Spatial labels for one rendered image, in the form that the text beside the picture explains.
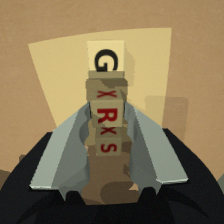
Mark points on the cream block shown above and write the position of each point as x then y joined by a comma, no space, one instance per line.
106,59
108,141
107,108

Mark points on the pale yellow mat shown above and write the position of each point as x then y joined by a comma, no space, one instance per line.
61,66

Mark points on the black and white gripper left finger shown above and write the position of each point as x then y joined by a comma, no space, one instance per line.
57,164

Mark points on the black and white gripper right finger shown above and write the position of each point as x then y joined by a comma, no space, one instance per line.
159,159

